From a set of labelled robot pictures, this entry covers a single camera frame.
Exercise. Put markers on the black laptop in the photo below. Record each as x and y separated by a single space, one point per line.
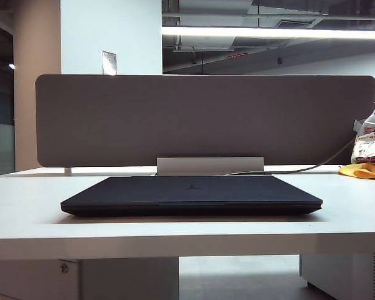
190 193

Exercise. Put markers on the grey fabric desk divider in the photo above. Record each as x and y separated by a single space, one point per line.
206 118

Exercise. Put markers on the long ceiling light strip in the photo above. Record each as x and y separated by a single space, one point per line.
268 32

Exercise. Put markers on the yellow cloth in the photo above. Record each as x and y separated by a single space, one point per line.
362 172

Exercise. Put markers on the printed white plastic bag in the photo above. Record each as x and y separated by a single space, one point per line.
367 147

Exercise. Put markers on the white cabinet with vent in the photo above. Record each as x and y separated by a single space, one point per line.
337 272

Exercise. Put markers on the small round ceiling lamp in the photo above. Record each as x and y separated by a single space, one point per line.
11 66

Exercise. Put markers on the white drawer cabinet with lock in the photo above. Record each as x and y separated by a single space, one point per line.
34 278

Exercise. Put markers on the silver wall plate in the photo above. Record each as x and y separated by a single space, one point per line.
109 62

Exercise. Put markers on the white divider bracket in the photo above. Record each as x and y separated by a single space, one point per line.
68 170

